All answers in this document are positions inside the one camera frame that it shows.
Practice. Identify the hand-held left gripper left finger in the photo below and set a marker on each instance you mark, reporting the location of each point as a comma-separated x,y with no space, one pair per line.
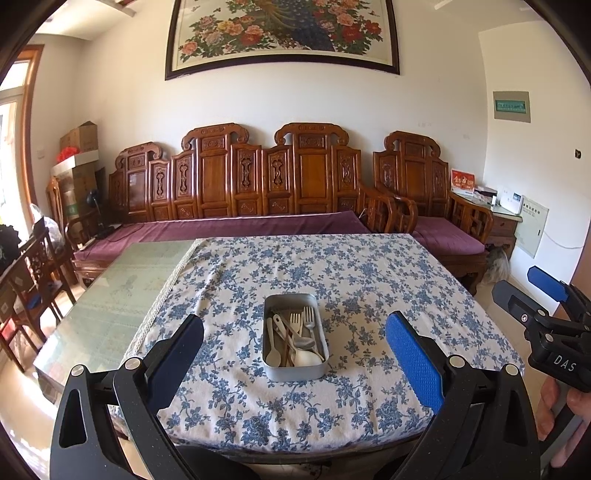
178,353

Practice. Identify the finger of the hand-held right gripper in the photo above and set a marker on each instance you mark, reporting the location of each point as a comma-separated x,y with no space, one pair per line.
510,297
547,282

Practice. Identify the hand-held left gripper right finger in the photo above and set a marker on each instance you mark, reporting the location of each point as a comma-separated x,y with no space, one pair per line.
415,360

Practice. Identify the beige plastic spoon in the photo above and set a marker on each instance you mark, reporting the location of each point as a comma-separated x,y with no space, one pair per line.
272,355

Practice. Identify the white ladle spoon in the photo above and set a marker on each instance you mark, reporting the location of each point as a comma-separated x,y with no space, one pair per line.
307,357

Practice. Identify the metal spoon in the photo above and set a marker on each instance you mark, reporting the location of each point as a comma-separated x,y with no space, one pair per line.
304,342

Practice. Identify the silver metal fork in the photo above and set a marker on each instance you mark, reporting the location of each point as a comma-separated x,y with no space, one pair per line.
308,318

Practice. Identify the rectangular metal tray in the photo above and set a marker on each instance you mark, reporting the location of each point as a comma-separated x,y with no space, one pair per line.
295,373

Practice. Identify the beige plastic fork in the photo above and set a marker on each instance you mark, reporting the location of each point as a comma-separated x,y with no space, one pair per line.
295,321

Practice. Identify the person's right hand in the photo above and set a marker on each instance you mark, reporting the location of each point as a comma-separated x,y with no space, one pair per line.
547,408

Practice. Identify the grey fluffy duster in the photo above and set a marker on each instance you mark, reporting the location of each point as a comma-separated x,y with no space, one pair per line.
497,265

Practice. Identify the white electrical panel box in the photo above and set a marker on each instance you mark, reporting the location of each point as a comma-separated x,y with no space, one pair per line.
532,226

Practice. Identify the wooden side table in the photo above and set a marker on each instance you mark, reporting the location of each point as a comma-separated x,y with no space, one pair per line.
503,226

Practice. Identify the blue floral tablecloth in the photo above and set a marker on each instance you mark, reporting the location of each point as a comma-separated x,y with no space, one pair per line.
231,286

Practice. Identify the small white box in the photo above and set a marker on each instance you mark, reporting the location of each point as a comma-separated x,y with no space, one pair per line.
485,194

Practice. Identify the red standing card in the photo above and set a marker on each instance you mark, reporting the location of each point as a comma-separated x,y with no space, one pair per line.
462,181

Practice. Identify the long purple sofa cushion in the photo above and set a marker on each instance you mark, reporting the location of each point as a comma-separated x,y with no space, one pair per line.
207,228

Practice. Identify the wooden dining chair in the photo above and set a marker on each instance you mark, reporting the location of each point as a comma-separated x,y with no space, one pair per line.
41,277

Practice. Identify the black desk lamp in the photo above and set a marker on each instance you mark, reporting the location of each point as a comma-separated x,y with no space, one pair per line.
96,214

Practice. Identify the carved wooden armchair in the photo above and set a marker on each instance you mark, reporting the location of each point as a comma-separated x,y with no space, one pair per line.
411,170

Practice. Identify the clear plastic bag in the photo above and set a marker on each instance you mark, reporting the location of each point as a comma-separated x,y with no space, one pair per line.
46,226

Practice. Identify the black bag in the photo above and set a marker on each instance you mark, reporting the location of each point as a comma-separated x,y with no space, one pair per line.
11,249

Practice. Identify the carved wooden sofa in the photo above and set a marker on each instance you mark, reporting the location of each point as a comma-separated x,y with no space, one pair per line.
309,177

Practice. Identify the brown cardboard box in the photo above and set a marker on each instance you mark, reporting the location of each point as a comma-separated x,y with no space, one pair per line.
79,137

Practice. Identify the framed peacock flower painting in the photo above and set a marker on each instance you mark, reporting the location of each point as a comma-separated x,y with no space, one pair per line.
277,32

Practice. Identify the grey green wall panel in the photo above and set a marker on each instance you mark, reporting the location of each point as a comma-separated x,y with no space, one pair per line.
511,106

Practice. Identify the wooden door frame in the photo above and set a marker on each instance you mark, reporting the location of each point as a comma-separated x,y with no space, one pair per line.
36,110

